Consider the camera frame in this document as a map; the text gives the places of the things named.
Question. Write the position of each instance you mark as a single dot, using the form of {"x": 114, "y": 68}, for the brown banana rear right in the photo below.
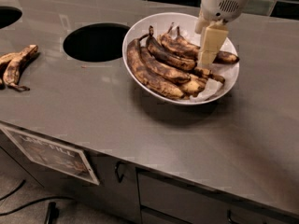
{"x": 225, "y": 57}

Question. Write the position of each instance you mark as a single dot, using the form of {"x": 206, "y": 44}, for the large brown banana front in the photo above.
{"x": 149, "y": 79}

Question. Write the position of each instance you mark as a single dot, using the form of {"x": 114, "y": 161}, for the white paper napkin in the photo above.
{"x": 212, "y": 87}

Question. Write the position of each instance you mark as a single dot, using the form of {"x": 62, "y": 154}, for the brown banana on counter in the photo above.
{"x": 12, "y": 73}

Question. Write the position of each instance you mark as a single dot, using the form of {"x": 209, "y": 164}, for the black cabinet door handle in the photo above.
{"x": 119, "y": 176}

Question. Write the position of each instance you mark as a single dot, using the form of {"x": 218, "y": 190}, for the yellowish banana bottom right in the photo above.
{"x": 194, "y": 86}

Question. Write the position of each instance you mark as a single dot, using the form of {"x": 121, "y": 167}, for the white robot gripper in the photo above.
{"x": 220, "y": 4}

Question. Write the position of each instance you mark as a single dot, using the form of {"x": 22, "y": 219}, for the black stand on floor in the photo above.
{"x": 52, "y": 213}

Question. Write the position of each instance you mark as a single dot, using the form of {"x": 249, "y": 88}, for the black drawer handle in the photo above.
{"x": 230, "y": 219}

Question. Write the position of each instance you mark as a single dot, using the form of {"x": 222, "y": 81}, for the spotted overripe banana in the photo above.
{"x": 167, "y": 41}

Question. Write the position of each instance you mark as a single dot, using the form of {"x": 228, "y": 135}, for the white ceramic bowl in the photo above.
{"x": 186, "y": 23}

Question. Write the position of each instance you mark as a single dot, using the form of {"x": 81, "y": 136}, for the framed landfill sign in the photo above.
{"x": 54, "y": 155}

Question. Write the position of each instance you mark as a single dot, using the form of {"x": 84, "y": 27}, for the brown banana middle left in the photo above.
{"x": 168, "y": 72}

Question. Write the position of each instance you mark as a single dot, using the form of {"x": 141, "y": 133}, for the small brown banana right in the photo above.
{"x": 207, "y": 73}

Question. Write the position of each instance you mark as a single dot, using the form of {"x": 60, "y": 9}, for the grey cabinet drawer front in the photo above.
{"x": 172, "y": 199}

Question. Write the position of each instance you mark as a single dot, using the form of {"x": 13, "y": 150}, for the dark banana centre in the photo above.
{"x": 164, "y": 56}

